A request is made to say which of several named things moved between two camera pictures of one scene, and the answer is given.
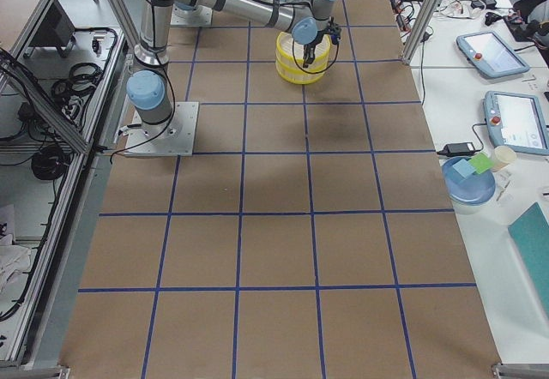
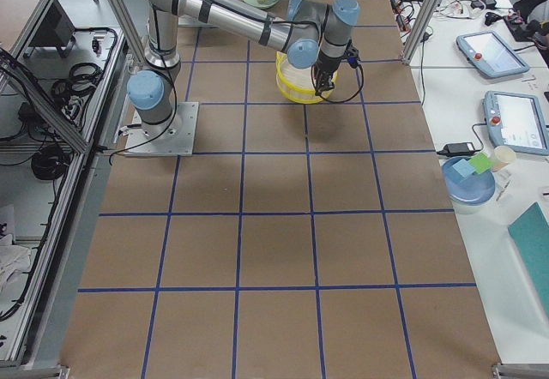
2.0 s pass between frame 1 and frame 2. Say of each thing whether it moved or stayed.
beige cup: stayed
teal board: stayed
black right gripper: moved
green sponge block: stayed
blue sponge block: stayed
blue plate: stayed
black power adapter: stayed
